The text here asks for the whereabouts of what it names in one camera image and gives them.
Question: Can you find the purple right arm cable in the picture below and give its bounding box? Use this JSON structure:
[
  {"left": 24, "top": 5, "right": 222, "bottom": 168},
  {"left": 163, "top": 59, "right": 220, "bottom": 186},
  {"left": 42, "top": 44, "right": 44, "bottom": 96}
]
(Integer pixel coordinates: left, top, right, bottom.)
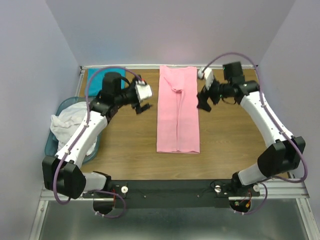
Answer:
[{"left": 198, "top": 51, "right": 309, "bottom": 216}]

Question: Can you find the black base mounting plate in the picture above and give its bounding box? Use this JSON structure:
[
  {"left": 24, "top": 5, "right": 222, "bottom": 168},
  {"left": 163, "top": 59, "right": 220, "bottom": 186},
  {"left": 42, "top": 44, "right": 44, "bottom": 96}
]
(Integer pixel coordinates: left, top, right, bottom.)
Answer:
[{"left": 83, "top": 179, "right": 260, "bottom": 216}]

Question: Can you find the white t-shirt in basket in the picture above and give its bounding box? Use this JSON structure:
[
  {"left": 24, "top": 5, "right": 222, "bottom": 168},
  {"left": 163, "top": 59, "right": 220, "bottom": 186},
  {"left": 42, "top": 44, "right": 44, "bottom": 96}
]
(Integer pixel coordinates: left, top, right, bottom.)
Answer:
[{"left": 49, "top": 101, "right": 101, "bottom": 157}]

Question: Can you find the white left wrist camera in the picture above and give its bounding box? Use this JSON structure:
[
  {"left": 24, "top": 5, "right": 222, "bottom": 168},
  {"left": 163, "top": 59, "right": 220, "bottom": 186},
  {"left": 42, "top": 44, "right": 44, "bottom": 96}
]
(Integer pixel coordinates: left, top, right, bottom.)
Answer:
[{"left": 135, "top": 80, "right": 153, "bottom": 103}]

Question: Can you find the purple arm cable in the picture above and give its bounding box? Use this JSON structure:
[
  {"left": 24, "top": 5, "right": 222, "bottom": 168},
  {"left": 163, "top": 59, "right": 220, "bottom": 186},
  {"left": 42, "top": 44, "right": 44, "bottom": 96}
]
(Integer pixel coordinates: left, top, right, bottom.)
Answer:
[
  {"left": 198, "top": 51, "right": 309, "bottom": 216},
  {"left": 51, "top": 66, "right": 147, "bottom": 219}
]

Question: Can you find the pink t-shirt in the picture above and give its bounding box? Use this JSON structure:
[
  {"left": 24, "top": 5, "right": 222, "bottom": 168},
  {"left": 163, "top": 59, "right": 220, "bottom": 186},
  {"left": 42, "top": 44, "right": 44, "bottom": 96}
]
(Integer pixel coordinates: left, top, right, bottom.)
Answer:
[{"left": 156, "top": 65, "right": 200, "bottom": 154}]

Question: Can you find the folded teal t-shirt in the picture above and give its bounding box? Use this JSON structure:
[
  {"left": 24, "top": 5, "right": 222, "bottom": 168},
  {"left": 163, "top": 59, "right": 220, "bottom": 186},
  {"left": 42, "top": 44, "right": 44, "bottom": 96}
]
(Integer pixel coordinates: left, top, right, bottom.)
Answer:
[{"left": 87, "top": 68, "right": 126, "bottom": 97}]

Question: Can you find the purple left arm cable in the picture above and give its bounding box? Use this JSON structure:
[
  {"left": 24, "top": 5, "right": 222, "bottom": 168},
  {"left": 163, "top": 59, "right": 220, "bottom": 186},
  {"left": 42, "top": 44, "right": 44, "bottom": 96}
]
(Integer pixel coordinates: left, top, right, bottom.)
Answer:
[{"left": 51, "top": 66, "right": 147, "bottom": 219}]

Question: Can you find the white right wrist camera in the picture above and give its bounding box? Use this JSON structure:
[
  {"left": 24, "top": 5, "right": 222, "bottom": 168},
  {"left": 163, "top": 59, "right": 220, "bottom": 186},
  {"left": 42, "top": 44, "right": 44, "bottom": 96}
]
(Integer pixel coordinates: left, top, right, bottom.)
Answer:
[{"left": 197, "top": 67, "right": 216, "bottom": 90}]

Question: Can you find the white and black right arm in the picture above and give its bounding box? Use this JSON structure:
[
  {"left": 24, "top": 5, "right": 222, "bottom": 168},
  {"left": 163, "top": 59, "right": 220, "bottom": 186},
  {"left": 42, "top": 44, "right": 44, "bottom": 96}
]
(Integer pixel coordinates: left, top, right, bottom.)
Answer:
[{"left": 197, "top": 61, "right": 306, "bottom": 196}]

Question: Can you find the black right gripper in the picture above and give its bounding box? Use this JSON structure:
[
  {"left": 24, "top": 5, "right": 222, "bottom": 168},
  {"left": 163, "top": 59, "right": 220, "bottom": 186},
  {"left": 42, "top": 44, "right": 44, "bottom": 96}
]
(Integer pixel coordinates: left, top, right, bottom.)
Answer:
[{"left": 196, "top": 73, "right": 232, "bottom": 111}]

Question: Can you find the aluminium front rail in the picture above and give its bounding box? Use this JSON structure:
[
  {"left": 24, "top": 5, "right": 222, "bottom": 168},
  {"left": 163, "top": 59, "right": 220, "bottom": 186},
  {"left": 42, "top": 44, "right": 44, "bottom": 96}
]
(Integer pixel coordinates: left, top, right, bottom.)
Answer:
[{"left": 39, "top": 177, "right": 311, "bottom": 201}]

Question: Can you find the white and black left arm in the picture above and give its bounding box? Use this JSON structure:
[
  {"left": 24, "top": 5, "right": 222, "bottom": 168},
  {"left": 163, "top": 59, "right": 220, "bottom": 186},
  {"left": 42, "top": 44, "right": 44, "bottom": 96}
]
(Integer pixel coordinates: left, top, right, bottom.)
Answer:
[{"left": 42, "top": 72, "right": 153, "bottom": 205}]

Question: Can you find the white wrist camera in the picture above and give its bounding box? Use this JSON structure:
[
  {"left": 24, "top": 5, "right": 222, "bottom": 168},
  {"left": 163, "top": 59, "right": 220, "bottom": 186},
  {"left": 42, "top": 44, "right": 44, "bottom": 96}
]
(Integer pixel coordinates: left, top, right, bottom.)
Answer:
[
  {"left": 135, "top": 80, "right": 153, "bottom": 103},
  {"left": 197, "top": 67, "right": 216, "bottom": 90}
]

